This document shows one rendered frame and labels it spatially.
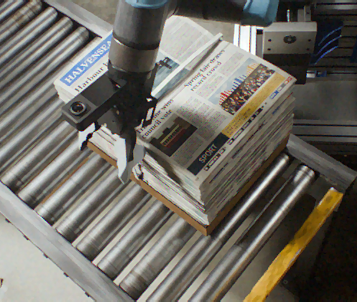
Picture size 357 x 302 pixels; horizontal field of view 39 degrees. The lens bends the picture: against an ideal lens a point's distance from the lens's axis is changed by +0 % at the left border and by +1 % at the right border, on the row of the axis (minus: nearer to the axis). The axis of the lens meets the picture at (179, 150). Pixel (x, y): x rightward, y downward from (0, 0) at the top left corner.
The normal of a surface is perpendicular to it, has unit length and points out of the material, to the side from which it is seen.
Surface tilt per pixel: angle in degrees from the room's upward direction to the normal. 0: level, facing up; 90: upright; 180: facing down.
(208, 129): 2
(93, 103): 4
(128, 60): 63
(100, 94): 4
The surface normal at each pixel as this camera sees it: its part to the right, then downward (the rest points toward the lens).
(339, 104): -0.11, -0.50
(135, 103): 0.25, -0.79
